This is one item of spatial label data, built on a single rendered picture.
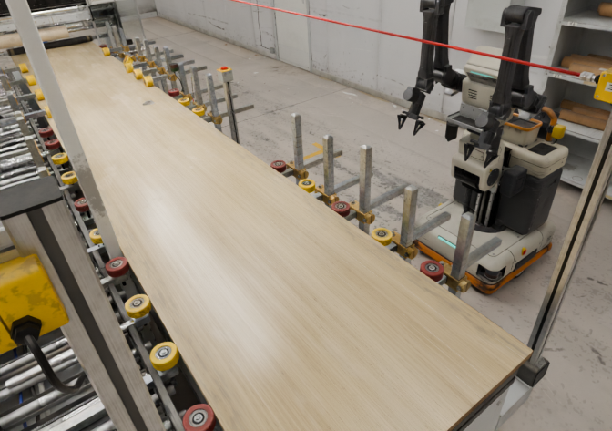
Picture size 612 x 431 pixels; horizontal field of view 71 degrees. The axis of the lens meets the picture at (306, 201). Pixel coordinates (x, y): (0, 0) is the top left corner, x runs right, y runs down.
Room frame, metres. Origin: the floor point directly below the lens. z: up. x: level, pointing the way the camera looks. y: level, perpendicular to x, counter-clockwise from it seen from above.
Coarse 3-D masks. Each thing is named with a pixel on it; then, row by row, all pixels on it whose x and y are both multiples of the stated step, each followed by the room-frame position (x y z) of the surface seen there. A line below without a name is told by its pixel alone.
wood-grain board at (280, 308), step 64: (64, 64) 4.19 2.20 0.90; (128, 128) 2.53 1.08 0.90; (192, 128) 2.47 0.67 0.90; (128, 192) 1.76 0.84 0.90; (192, 192) 1.72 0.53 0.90; (256, 192) 1.69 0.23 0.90; (128, 256) 1.28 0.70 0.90; (192, 256) 1.26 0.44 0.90; (256, 256) 1.24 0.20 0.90; (320, 256) 1.21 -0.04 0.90; (384, 256) 1.19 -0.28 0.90; (192, 320) 0.95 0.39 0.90; (256, 320) 0.93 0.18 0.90; (320, 320) 0.91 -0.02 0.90; (384, 320) 0.90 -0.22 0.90; (448, 320) 0.88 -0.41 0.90; (256, 384) 0.71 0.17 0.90; (320, 384) 0.69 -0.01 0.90; (384, 384) 0.68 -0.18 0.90; (448, 384) 0.67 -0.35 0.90
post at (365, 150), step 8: (368, 144) 1.55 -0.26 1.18; (360, 152) 1.55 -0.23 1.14; (368, 152) 1.53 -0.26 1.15; (360, 160) 1.55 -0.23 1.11; (368, 160) 1.53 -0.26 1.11; (360, 168) 1.55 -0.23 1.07; (368, 168) 1.53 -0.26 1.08; (360, 176) 1.55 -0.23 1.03; (368, 176) 1.53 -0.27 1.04; (360, 184) 1.55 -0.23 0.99; (368, 184) 1.54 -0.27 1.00; (360, 192) 1.55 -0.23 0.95; (368, 192) 1.54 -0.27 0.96; (360, 200) 1.55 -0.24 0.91; (368, 200) 1.54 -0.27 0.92; (360, 208) 1.55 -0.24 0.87; (368, 208) 1.54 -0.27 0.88; (360, 224) 1.54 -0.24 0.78; (368, 224) 1.54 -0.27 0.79; (368, 232) 1.54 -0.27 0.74
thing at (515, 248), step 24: (432, 216) 2.24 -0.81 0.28; (456, 216) 2.23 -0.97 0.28; (432, 240) 2.10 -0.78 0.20; (456, 240) 2.00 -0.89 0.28; (480, 240) 1.98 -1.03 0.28; (504, 240) 1.96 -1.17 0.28; (528, 240) 1.96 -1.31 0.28; (480, 264) 1.82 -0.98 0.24; (504, 264) 1.79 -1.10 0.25; (528, 264) 1.94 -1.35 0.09; (480, 288) 1.78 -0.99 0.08
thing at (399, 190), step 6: (402, 186) 1.74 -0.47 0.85; (390, 192) 1.69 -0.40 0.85; (396, 192) 1.70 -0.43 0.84; (402, 192) 1.72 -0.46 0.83; (378, 198) 1.65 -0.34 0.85; (384, 198) 1.65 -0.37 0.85; (390, 198) 1.67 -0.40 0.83; (372, 204) 1.61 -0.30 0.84; (378, 204) 1.63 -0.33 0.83; (354, 210) 1.56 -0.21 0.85; (348, 216) 1.53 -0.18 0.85; (354, 216) 1.55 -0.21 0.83
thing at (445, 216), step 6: (438, 216) 1.52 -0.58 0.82; (444, 216) 1.52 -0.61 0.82; (450, 216) 1.53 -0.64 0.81; (426, 222) 1.48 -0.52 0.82; (432, 222) 1.48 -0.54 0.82; (438, 222) 1.49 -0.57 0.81; (420, 228) 1.45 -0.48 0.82; (426, 228) 1.45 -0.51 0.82; (432, 228) 1.47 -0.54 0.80; (414, 234) 1.41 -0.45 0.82; (420, 234) 1.43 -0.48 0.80; (384, 246) 1.34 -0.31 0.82; (390, 246) 1.34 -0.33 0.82; (396, 246) 1.35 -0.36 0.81
